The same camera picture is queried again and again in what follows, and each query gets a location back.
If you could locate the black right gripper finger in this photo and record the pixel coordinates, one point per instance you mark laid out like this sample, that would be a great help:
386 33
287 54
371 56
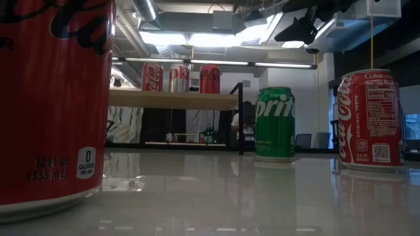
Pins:
298 31
305 5

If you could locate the red Coke Zero can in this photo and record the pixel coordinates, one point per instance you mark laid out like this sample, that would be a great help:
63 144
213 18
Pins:
49 114
210 80

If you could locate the green Sprite can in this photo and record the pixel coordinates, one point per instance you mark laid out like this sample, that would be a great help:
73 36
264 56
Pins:
275 131

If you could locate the red Coca-Cola original taste can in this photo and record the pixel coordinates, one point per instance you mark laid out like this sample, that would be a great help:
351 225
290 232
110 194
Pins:
370 124

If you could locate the silver Diet Coke can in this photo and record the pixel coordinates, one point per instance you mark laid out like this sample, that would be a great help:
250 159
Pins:
179 80

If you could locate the red Star Wars Coca-Cola can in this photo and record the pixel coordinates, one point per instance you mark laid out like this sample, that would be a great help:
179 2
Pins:
152 78

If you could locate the long black linear light fixture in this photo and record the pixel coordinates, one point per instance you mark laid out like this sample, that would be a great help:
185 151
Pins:
282 65

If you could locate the white hanging box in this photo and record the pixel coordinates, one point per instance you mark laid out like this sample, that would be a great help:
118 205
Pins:
380 8

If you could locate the gray ceiling box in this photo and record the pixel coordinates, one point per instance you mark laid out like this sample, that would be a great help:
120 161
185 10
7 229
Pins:
223 20

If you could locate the bright ceiling light panel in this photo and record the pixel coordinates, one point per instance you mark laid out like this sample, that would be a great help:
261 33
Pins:
213 39

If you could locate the gray bin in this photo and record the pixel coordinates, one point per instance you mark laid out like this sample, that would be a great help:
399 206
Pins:
323 140

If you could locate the small green machine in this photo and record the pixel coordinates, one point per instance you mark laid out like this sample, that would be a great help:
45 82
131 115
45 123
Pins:
209 134

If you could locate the blue lit monitor screen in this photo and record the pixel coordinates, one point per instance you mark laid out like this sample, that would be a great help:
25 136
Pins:
412 126

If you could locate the light wooden workbench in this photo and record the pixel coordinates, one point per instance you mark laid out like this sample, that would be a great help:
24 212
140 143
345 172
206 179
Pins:
183 143

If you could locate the small black ceiling fixture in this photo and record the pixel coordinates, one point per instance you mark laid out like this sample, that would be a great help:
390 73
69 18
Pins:
117 82

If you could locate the white patterned curtain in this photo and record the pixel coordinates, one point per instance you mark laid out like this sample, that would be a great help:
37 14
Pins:
126 124

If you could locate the wooden shelf with black frame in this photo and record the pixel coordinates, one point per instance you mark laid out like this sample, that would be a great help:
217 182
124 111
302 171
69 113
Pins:
170 100

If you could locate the silver round air duct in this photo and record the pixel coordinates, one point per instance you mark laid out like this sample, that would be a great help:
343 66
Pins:
146 8

